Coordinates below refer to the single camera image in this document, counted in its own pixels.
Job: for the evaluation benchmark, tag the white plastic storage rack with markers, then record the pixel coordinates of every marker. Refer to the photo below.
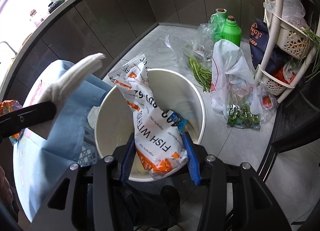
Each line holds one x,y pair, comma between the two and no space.
289,39

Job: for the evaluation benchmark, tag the white tissue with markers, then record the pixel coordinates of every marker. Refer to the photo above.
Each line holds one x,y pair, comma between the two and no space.
57,83

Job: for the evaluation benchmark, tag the green plastic bottle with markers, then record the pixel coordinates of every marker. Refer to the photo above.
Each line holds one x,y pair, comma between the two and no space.
231,31
217,22

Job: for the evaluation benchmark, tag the green plastic bottle rear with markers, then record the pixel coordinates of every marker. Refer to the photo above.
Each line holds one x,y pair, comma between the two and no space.
217,22

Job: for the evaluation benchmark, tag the light blue cartoon tablecloth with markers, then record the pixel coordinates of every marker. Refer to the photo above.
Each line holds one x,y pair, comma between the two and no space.
38,163

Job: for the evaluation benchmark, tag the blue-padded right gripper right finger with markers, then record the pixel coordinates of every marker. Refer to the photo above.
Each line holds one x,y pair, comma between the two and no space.
236,197

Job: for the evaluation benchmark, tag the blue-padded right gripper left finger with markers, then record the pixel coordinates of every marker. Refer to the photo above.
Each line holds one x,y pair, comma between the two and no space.
86,198

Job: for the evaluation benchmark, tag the green beans bundle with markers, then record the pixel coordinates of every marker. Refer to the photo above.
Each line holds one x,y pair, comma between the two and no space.
202,76

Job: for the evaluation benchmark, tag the green plastic bottle front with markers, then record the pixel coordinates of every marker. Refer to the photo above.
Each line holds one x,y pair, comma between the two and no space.
231,31

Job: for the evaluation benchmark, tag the dark blue shopping bag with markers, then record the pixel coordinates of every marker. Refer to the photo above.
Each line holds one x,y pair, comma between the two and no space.
258,39

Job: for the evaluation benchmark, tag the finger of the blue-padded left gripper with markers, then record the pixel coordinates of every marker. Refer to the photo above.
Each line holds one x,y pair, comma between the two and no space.
13,122

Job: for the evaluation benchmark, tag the blue blister pill pack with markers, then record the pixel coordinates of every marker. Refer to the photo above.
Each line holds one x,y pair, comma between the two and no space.
176,120

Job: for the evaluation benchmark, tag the white orange fish snack bag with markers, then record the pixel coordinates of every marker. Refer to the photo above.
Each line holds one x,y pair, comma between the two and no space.
158,144

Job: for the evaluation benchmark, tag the bag of leafy greens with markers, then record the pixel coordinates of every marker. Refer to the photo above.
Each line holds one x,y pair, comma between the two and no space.
239,114

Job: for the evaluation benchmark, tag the white plastic shopping bag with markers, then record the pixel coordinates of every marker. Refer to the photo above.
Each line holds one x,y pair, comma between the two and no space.
229,66

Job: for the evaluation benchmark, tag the white round trash bin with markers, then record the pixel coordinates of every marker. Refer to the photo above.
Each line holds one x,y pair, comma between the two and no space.
172,91

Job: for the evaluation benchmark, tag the clear plastic bag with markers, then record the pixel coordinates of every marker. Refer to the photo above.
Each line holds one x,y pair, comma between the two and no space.
200,47

